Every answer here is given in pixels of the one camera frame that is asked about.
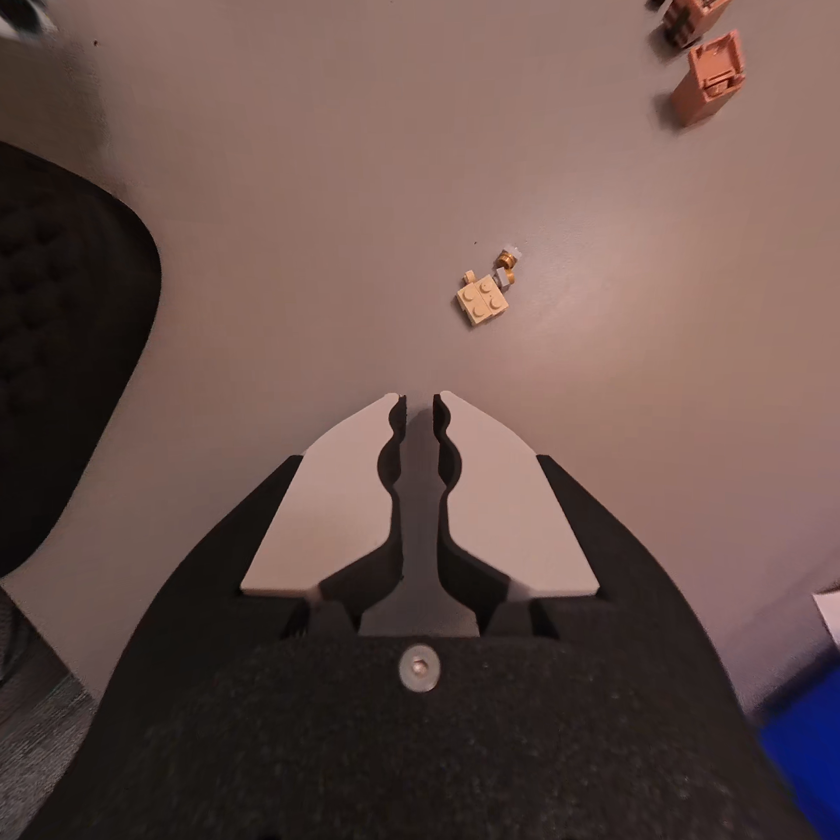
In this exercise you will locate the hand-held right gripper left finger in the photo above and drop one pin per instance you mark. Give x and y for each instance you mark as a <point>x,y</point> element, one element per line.
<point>315,525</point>

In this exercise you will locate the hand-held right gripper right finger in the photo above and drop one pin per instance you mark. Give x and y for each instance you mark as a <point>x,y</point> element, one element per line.
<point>518,525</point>

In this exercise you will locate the tan toy brick with clip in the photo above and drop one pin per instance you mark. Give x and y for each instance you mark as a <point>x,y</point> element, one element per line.
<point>482,298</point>

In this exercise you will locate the tiny pale toy piece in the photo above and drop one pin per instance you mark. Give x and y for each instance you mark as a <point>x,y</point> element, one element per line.
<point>505,266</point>

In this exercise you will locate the grey desk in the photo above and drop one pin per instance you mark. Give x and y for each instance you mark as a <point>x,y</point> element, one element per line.
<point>394,197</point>

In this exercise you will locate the black quilted wrist pad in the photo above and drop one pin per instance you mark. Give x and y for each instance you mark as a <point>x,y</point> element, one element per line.
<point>65,328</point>

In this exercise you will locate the white paper bag pile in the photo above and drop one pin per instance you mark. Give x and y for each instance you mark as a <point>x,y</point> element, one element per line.
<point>830,617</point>

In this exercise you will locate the blue plastic bin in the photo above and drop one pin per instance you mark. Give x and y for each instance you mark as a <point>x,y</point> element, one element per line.
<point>800,754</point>

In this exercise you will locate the light brown toy cube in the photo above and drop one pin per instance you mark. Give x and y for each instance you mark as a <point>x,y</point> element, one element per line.
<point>712,79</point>

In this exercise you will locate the dark brown toy cube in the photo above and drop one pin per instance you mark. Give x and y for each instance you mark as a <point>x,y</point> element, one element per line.
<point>689,16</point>

